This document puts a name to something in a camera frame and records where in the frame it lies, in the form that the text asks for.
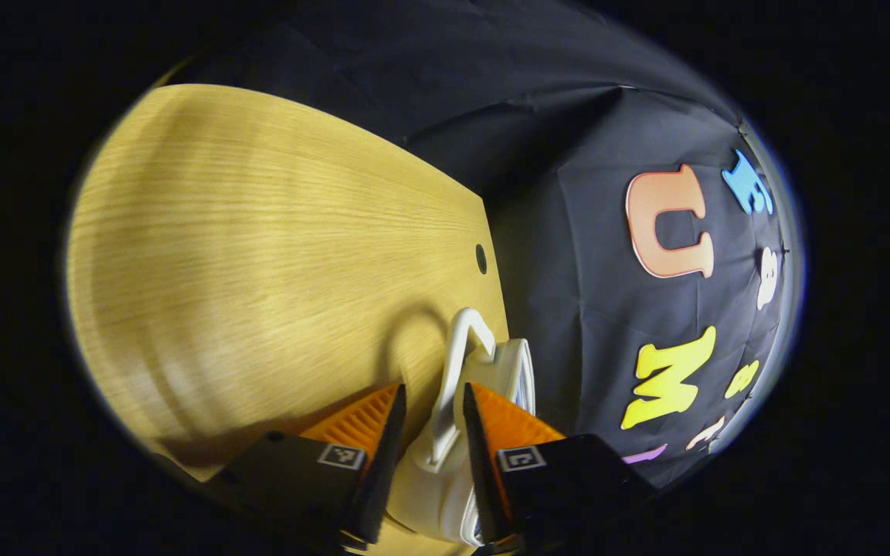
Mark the white suitcase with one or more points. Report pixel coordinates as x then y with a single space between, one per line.
433 486

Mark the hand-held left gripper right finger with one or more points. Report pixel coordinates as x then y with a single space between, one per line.
576 486

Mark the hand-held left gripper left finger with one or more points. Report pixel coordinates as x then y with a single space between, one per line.
283 479

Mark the black backdrop cloth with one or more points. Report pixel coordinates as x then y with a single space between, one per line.
568 232

